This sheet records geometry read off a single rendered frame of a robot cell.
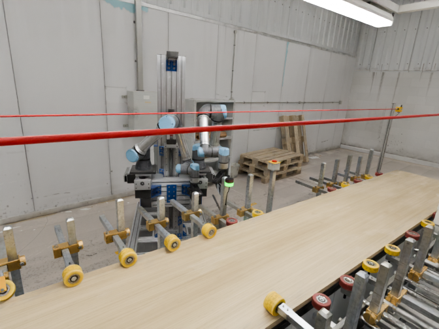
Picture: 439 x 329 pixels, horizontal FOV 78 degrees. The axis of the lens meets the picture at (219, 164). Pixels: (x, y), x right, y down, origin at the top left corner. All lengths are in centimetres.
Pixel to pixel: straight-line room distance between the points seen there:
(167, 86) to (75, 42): 183
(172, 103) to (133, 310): 179
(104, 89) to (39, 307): 321
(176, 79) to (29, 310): 194
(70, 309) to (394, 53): 919
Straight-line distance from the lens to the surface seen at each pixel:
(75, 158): 421
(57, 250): 164
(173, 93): 257
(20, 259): 165
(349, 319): 132
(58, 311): 139
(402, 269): 167
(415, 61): 930
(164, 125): 215
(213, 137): 241
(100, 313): 133
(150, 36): 452
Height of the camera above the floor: 181
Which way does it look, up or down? 16 degrees down
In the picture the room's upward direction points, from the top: 3 degrees clockwise
